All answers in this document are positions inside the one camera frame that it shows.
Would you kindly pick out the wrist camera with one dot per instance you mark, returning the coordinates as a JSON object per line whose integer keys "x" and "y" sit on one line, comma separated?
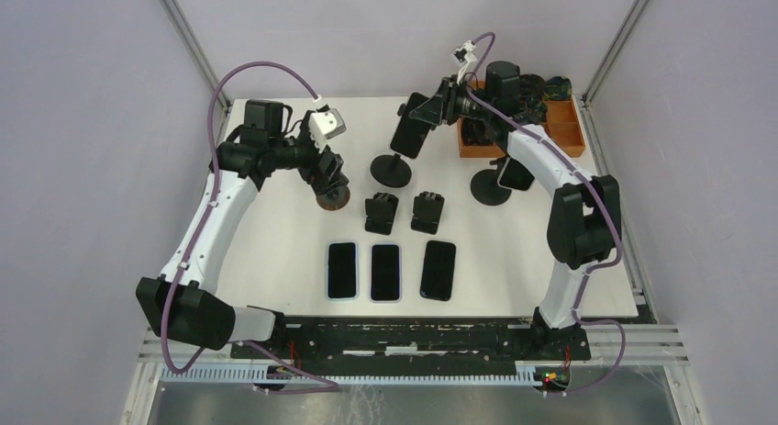
{"x": 325, "y": 126}
{"x": 465, "y": 58}

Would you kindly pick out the green rolled item middle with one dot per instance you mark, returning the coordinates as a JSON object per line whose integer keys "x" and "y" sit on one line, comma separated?
{"x": 534, "y": 110}

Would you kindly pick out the blue case phone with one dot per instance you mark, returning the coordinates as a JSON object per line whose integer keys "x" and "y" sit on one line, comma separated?
{"x": 342, "y": 271}

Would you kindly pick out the brown base phone stand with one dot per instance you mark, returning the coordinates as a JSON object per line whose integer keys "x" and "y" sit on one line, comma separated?
{"x": 334, "y": 199}

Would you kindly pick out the white cable duct rail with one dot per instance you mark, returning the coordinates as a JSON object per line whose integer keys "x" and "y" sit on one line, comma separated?
{"x": 265, "y": 374}

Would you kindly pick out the green rolled item corner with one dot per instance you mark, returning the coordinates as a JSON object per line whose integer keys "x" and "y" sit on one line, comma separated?
{"x": 558, "y": 88}

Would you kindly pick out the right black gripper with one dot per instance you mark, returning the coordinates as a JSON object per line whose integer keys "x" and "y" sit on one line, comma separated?
{"x": 440, "y": 106}

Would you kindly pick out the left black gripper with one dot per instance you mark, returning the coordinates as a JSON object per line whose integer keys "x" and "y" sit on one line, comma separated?
{"x": 323, "y": 181}

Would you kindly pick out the dark rolled item top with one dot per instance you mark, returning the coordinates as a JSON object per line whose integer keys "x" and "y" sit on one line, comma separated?
{"x": 532, "y": 86}

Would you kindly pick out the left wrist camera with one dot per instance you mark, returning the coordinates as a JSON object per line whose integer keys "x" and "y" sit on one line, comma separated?
{"x": 325, "y": 126}

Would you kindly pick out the black phone stand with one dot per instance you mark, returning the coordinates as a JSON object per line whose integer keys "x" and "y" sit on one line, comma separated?
{"x": 427, "y": 211}
{"x": 380, "y": 213}

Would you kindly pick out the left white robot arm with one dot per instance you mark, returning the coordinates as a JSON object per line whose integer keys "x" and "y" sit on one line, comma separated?
{"x": 181, "y": 304}

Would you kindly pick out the lilac case phone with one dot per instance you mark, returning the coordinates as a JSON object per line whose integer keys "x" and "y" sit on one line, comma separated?
{"x": 385, "y": 285}

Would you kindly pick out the black case phone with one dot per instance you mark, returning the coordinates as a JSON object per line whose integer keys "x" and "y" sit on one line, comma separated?
{"x": 438, "y": 270}

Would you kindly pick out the black rolled item in tray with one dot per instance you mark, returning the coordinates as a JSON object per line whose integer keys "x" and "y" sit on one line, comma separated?
{"x": 473, "y": 134}

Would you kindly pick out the orange compartment tray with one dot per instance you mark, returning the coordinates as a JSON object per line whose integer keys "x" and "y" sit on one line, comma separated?
{"x": 562, "y": 126}

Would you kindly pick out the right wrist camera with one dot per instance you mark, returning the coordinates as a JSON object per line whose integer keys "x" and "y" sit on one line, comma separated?
{"x": 465, "y": 58}

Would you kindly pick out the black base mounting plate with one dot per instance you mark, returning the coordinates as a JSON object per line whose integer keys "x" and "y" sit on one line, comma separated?
{"x": 414, "y": 346}

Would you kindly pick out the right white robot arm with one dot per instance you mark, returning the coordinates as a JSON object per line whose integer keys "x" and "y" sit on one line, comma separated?
{"x": 584, "y": 232}

